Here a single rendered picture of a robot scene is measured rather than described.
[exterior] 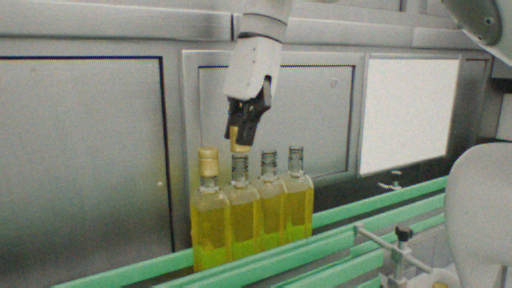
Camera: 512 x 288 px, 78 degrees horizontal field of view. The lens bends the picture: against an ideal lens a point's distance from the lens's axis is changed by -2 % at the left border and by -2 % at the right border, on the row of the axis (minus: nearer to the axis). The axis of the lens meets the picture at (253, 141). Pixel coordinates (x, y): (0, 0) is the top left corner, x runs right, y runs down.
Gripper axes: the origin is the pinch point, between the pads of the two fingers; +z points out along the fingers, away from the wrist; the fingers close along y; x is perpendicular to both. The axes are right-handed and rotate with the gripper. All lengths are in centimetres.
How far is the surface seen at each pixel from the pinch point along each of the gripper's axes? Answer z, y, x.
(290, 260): 20.8, 6.4, 12.2
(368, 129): -5.0, -12.0, 44.9
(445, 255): 23, 6, 66
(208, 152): 4.0, 1.5, -5.5
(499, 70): -36, -12, 103
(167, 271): 27.3, -3.2, -6.5
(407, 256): 15.4, 16.7, 29.7
